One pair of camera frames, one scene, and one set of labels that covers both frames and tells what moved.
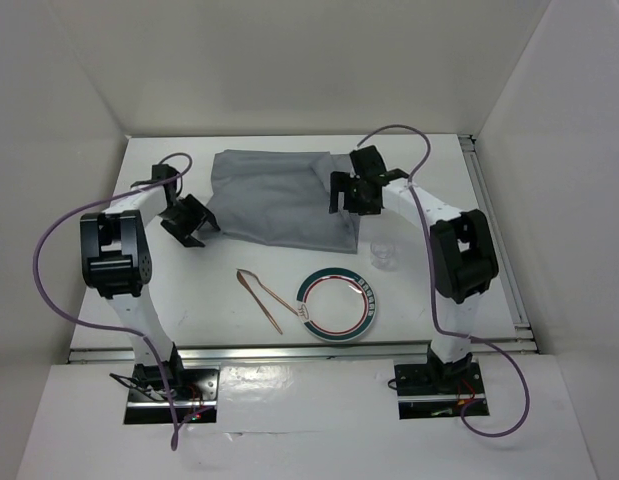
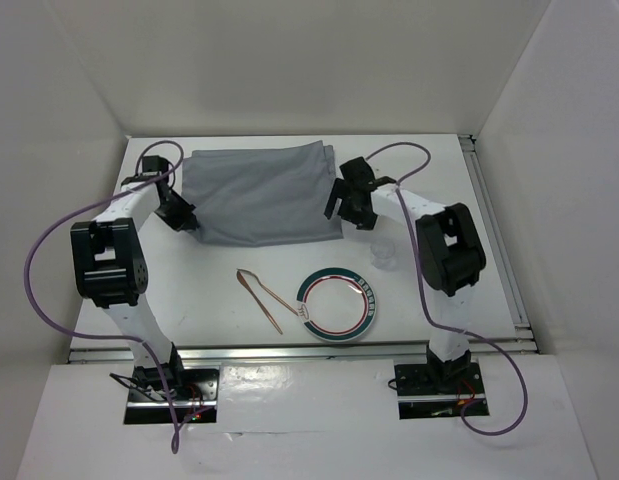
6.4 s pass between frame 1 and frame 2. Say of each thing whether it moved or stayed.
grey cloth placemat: moved
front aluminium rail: stayed
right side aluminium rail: stayed
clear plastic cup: stayed
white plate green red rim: stayed
